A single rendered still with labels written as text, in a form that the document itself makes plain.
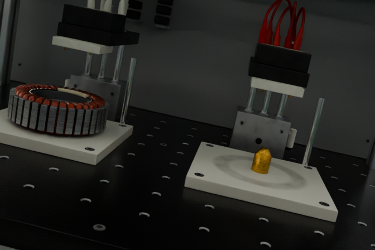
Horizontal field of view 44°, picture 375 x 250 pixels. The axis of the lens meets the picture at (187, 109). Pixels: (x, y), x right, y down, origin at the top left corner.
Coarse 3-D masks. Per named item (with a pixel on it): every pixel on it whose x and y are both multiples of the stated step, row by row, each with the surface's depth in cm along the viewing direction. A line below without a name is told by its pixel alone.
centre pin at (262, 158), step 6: (258, 150) 51; (264, 150) 51; (258, 156) 51; (264, 156) 51; (270, 156) 51; (258, 162) 51; (264, 162) 51; (270, 162) 51; (252, 168) 52; (258, 168) 51; (264, 168) 51
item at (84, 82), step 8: (72, 80) 66; (80, 80) 66; (88, 80) 65; (96, 80) 65; (104, 80) 66; (112, 80) 67; (120, 80) 69; (80, 88) 66; (88, 88) 66; (96, 88) 65; (104, 88) 65; (112, 88) 65; (120, 88) 65; (104, 96) 65; (112, 96) 65; (120, 96) 66; (112, 104) 66; (120, 104) 67; (112, 112) 66; (120, 112) 68; (112, 120) 66
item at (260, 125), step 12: (240, 108) 66; (240, 120) 63; (252, 120) 63; (264, 120) 63; (276, 120) 63; (288, 120) 64; (240, 132) 64; (252, 132) 64; (264, 132) 63; (276, 132) 63; (288, 132) 63; (240, 144) 64; (252, 144) 64; (264, 144) 64; (276, 144) 63; (276, 156) 64
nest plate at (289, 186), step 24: (192, 168) 48; (216, 168) 50; (240, 168) 52; (288, 168) 56; (312, 168) 58; (216, 192) 45; (240, 192) 45; (264, 192) 45; (288, 192) 47; (312, 192) 48; (312, 216) 44; (336, 216) 44
